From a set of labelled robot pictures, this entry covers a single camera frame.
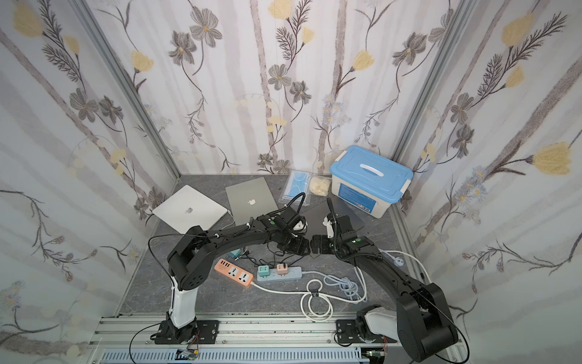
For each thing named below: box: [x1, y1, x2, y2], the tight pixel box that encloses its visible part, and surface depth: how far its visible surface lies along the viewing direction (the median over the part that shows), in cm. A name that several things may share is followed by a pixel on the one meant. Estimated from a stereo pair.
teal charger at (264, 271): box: [257, 264, 271, 279], surface depth 83 cm
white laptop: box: [151, 184, 229, 235], surface depth 109 cm
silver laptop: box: [225, 176, 279, 226], surface depth 113 cm
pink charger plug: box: [276, 263, 289, 277], surface depth 84 cm
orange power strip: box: [213, 258, 254, 287], surface depth 86 cm
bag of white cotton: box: [308, 174, 332, 197], surface depth 117 cm
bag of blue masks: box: [278, 169, 313, 206], surface depth 117 cm
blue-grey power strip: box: [256, 266, 303, 282], surface depth 86 cm
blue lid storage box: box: [330, 145, 415, 219], surface depth 101 cm
